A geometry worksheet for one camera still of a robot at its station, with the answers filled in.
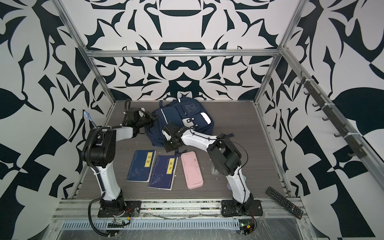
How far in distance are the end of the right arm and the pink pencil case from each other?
12cm

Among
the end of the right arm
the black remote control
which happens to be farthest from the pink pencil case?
the black remote control

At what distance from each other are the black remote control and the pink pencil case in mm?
360

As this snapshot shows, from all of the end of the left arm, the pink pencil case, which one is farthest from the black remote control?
the end of the left arm

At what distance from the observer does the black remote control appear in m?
0.74

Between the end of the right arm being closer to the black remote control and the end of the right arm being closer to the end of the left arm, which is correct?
the end of the left arm

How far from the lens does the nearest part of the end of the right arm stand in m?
0.69

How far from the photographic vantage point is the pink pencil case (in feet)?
2.66
